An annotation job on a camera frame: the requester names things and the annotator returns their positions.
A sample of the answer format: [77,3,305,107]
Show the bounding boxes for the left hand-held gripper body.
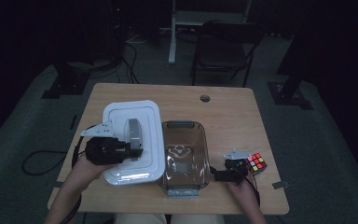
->
[80,120,128,166]

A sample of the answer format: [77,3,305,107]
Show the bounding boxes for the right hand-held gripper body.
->
[223,148,252,185]

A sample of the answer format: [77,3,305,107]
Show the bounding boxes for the colourful puzzle cube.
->
[246,152,268,175]

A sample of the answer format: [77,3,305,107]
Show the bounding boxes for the white container lid grey handle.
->
[102,99,166,187]

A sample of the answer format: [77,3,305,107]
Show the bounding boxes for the clear plastic storage container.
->
[158,119,212,198]

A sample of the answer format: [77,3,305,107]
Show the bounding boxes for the person's right hand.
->
[227,174,260,206]

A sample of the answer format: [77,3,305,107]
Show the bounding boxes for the person's left hand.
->
[71,155,117,188]

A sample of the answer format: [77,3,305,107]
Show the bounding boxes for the black stand base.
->
[267,81,314,110]
[41,60,91,100]

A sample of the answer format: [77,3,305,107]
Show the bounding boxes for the black folding chair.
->
[190,20,267,88]

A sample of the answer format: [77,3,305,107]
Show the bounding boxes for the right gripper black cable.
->
[243,175,261,207]

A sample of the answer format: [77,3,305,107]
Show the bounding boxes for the black floor cables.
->
[115,40,141,84]

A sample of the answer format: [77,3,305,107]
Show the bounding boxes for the black floor cable loop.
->
[21,149,69,176]

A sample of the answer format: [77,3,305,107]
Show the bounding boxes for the white desk frame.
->
[167,0,253,65]

